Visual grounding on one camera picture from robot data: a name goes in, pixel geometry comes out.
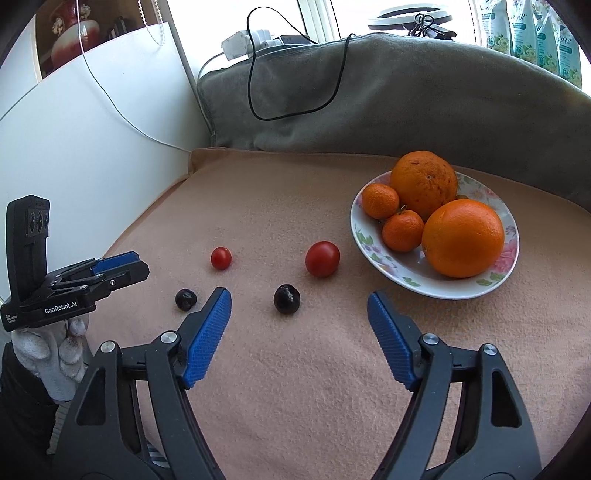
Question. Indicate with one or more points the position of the small red tomato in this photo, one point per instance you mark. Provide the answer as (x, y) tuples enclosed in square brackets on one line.
[(221, 258)]

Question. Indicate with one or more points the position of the white cabinet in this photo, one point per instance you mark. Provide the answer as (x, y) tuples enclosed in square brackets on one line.
[(92, 138)]

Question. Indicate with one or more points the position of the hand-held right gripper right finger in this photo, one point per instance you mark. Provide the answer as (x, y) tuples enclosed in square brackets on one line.
[(392, 341)]

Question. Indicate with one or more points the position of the red and white vase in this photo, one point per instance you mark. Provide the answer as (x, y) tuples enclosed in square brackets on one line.
[(74, 41)]

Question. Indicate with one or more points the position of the dark grape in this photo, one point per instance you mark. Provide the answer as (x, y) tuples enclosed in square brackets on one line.
[(286, 300), (186, 299)]

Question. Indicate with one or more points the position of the grey blanket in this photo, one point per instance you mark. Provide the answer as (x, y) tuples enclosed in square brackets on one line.
[(415, 92)]

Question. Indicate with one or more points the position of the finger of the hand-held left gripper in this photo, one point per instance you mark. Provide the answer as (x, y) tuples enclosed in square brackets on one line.
[(131, 274), (115, 261)]

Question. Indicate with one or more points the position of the small mandarin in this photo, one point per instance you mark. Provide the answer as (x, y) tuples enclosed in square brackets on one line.
[(379, 201), (402, 230)]

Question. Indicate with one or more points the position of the floral white plate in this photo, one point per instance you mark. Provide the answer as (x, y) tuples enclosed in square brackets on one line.
[(364, 230)]

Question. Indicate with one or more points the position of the person's left hand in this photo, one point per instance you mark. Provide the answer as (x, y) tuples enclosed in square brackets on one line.
[(48, 360)]

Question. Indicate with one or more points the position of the white power adapter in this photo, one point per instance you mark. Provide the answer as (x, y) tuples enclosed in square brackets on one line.
[(236, 44)]

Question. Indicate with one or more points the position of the dark grape centre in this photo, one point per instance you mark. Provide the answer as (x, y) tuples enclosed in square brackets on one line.
[(286, 300)]

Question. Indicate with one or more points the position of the striped cloth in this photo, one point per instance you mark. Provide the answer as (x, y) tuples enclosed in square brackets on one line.
[(157, 454)]

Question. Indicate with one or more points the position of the spotted orange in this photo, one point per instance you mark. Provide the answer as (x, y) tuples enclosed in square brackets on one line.
[(422, 180)]

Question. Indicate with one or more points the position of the peach blanket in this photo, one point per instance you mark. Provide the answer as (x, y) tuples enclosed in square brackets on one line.
[(277, 207)]

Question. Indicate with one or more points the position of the dark books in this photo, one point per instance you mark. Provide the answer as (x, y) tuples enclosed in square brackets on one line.
[(116, 26)]

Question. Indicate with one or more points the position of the large smooth orange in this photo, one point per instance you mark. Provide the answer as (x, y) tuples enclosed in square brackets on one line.
[(463, 240)]

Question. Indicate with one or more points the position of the large red tomato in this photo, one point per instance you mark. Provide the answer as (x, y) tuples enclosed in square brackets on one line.
[(322, 259)]

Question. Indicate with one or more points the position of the floral print packet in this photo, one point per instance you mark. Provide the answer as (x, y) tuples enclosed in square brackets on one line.
[(496, 23), (548, 39), (570, 50), (524, 27)]

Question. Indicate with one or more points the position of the black clip mount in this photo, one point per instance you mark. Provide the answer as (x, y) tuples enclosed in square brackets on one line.
[(436, 31)]

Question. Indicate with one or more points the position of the dark grape left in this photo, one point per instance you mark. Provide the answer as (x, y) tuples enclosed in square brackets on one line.
[(186, 299)]

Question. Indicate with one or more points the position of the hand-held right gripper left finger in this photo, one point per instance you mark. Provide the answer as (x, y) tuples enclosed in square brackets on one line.
[(207, 341)]

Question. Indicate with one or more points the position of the dark flat device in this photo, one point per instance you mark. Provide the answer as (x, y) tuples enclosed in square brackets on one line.
[(294, 40)]

